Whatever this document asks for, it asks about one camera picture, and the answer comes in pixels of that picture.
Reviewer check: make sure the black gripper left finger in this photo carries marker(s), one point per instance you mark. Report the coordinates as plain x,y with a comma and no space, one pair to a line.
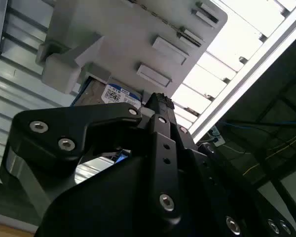
51,128

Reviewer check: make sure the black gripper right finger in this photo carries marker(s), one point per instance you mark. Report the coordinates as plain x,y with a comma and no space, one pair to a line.
187,158

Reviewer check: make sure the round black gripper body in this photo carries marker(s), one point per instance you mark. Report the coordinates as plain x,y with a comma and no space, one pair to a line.
101,205

